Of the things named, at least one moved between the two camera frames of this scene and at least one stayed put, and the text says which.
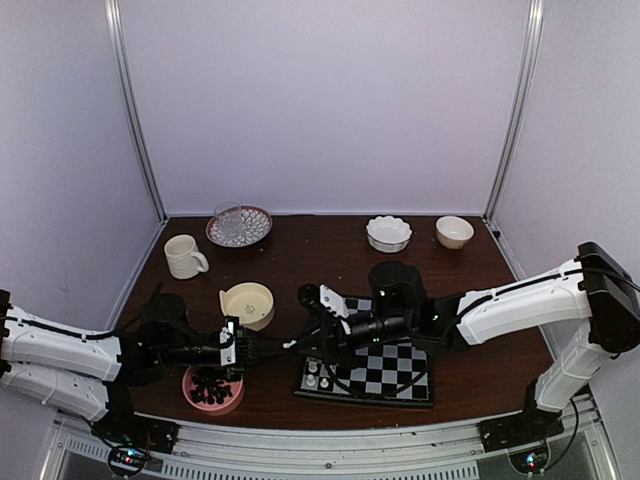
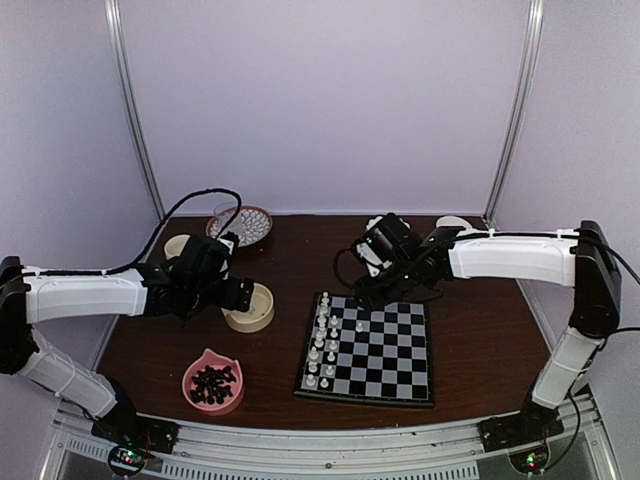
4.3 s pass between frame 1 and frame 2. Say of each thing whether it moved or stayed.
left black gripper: moved
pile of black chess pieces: stayed
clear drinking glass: stayed
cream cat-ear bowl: stayed
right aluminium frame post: stayed
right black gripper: moved
